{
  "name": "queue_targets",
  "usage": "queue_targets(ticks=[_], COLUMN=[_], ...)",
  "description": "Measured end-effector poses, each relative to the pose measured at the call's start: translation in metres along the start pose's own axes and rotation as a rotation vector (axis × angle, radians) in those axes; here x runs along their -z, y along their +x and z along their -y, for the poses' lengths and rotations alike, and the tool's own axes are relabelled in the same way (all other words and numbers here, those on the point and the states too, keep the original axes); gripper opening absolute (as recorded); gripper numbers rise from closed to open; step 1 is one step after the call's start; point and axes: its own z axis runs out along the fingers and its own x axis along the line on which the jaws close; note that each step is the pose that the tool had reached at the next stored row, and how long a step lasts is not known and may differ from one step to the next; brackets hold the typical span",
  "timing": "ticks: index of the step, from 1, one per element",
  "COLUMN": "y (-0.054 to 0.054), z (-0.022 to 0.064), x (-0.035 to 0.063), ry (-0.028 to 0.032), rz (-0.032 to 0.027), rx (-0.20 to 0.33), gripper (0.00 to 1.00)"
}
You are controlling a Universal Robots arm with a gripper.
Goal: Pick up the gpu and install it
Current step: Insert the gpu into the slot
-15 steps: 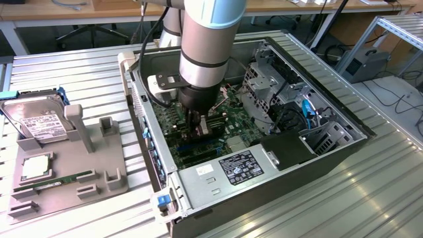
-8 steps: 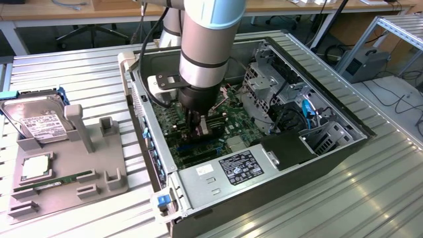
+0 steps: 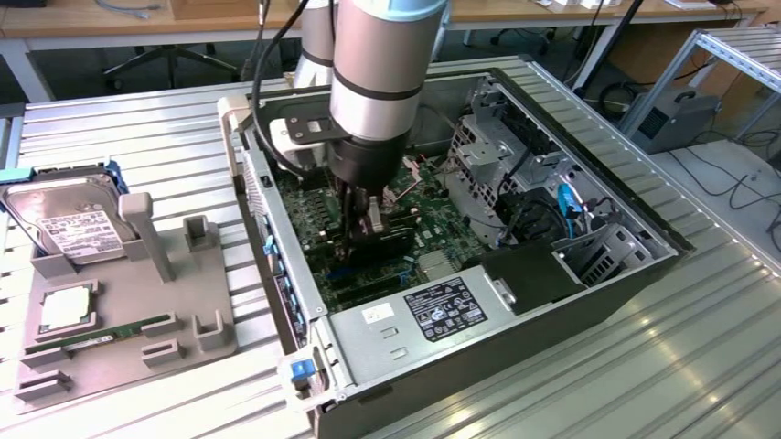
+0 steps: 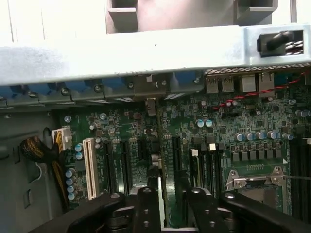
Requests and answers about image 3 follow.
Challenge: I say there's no black floor cable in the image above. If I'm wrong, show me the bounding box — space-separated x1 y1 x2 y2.
668 136 781 219

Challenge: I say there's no grey machine box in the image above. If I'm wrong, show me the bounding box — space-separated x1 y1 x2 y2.
621 89 721 155

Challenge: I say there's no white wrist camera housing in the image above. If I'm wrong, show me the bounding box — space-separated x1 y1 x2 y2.
266 107 355 174

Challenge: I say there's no black wire bundle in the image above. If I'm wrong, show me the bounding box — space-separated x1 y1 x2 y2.
494 150 612 243

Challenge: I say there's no blue flat wire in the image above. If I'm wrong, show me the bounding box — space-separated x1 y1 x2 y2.
554 181 582 240

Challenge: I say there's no silver hard disk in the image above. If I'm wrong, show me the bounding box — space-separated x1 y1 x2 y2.
0 176 140 267

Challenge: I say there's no black office chair base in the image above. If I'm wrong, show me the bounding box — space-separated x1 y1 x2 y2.
100 43 246 91
462 26 558 57

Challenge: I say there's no silver metal drive cage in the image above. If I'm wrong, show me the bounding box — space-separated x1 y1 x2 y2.
447 113 554 216

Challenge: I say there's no wooden office desk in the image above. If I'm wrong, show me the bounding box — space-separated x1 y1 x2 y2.
0 0 768 104

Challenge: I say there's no aluminium frame table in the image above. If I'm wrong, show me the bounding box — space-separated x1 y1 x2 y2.
616 25 781 143

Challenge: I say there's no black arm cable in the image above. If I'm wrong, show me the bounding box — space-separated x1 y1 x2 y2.
248 0 313 177

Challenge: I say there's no open dark PC case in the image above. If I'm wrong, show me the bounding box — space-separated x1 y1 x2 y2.
216 67 697 439

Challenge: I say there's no black slanted pole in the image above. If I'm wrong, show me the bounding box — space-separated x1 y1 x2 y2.
570 0 646 92

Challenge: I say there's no silver CPU chip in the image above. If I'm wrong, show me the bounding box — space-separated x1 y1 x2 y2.
36 288 100 334

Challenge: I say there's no grey parts rack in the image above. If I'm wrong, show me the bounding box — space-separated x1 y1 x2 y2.
11 189 240 415

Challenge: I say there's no silver socket cover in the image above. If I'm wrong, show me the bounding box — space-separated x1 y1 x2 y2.
395 155 423 198

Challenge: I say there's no silver metal disk bay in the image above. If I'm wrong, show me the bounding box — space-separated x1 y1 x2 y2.
552 223 678 288

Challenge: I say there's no silver chipset heatsink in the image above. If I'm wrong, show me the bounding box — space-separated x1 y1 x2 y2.
418 253 458 281

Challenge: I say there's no light blue network cable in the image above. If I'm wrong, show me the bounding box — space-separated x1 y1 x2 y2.
95 0 163 20

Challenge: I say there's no grey power supply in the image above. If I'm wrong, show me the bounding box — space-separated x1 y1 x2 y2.
317 267 518 390

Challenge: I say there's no green motherboard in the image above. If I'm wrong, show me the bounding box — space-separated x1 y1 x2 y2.
274 152 490 313

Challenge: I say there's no black graphics card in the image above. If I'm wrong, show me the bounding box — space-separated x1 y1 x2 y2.
338 196 414 262

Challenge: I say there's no black expansion slot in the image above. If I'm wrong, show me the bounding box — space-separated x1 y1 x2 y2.
331 273 405 296
334 285 407 307

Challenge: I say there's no black plastic shroud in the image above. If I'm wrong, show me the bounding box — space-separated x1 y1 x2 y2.
461 241 590 316

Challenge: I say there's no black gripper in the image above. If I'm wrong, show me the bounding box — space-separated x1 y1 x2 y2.
333 133 409 198

